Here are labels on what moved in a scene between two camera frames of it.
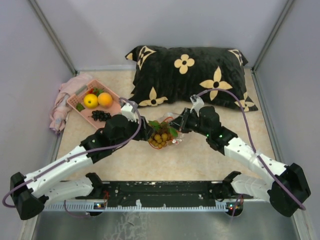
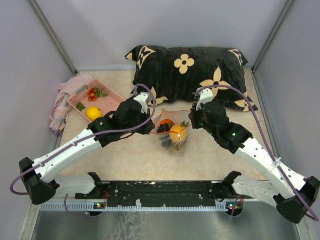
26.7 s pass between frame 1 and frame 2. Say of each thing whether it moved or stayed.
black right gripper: moved
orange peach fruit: moved
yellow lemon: moved
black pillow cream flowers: stayed
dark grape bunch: moved
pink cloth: stayed
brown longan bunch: moved
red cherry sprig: stayed
